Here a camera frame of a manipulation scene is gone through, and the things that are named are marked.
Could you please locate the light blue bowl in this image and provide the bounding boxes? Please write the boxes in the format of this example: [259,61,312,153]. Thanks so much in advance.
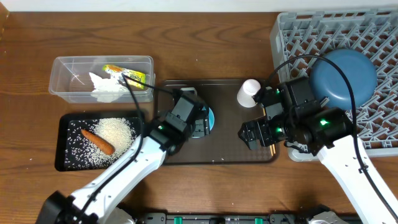
[191,106,215,138]

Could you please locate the yellow-green snack wrapper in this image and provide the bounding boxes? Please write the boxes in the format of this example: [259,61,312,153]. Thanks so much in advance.
[102,65,146,90]

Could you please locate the dark blue plate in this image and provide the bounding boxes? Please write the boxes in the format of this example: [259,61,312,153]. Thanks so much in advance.
[309,49,377,110]

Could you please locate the white napkin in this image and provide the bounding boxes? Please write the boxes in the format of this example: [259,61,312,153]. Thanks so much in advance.
[89,72,129,103]

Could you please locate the orange carrot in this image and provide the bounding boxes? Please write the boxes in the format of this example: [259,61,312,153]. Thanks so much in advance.
[81,129,115,155]

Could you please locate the white rice pile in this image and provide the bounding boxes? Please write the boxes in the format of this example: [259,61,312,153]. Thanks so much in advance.
[63,118,139,171]

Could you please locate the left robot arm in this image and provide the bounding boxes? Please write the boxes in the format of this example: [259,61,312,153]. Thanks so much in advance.
[36,104,210,223]

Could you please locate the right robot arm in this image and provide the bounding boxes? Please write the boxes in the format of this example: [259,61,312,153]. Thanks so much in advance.
[238,108,397,223]

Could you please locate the grey dishwasher rack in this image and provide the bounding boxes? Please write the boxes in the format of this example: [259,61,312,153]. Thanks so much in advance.
[270,8,397,157]

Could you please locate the right wooden chopstick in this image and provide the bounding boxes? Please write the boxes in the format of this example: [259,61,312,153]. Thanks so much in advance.
[270,144,276,156]

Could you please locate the brown serving tray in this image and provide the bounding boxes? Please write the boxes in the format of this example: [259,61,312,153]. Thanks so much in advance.
[159,79,280,166]

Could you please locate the white cup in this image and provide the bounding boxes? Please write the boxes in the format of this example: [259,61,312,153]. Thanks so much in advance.
[236,79,261,108]

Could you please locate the clear plastic bin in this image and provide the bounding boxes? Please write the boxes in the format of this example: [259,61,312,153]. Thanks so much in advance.
[49,55,155,103]

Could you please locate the black plastic tray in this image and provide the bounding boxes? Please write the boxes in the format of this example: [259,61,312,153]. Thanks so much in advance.
[54,110,140,172]

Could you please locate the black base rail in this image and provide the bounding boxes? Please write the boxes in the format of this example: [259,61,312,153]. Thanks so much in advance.
[136,213,303,224]

